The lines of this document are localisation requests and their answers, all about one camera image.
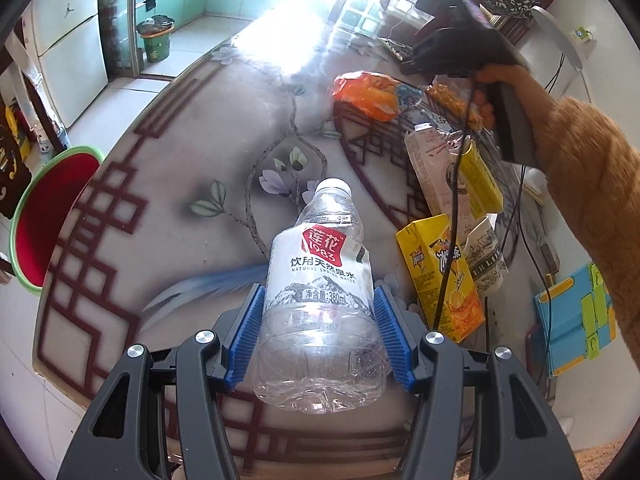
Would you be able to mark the white printed paper cup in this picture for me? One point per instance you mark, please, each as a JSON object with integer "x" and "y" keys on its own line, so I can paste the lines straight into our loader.
{"x": 487, "y": 260}

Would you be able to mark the white refrigerator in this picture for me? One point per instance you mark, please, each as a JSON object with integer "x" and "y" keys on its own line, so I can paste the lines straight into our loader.
{"x": 65, "y": 45}

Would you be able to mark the person's right hand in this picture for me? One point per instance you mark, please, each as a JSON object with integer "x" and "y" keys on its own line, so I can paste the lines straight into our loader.
{"x": 520, "y": 82}

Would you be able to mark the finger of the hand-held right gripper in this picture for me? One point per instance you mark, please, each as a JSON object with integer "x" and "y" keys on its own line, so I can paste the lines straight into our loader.
{"x": 417, "y": 60}

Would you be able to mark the red basin green rim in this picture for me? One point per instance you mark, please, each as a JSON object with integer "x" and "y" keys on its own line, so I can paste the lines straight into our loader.
{"x": 50, "y": 220}

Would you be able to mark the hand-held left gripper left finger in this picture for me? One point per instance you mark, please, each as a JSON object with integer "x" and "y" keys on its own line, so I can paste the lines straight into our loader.
{"x": 245, "y": 340}

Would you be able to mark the orange snack wrapper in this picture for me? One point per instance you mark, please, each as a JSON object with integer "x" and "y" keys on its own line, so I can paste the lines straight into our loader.
{"x": 367, "y": 95}

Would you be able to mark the white milk carton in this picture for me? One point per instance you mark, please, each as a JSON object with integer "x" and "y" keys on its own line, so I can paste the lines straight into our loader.
{"x": 432, "y": 170}

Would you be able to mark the blue green toy board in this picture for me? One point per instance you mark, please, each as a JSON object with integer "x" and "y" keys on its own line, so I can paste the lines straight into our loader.
{"x": 565, "y": 320}

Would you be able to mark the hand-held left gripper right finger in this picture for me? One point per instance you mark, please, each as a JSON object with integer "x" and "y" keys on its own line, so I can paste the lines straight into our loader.
{"x": 395, "y": 340}

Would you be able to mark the yellow medicine box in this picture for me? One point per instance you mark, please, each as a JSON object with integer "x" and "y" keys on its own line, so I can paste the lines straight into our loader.
{"x": 480, "y": 185}

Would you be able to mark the person's right forearm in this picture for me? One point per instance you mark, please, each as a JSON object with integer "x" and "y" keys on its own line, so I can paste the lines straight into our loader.
{"x": 600, "y": 185}

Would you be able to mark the clear plastic water bottle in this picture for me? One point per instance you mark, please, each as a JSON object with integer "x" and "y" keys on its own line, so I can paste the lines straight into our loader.
{"x": 320, "y": 285}

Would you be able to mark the yellow drink carton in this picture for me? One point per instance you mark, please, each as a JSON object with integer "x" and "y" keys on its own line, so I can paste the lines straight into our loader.
{"x": 440, "y": 285}

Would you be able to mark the green trash bin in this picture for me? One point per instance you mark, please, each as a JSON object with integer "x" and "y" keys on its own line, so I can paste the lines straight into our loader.
{"x": 156, "y": 42}

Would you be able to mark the dark carved wooden chair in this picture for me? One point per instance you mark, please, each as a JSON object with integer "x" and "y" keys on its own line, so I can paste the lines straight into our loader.
{"x": 10, "y": 170}

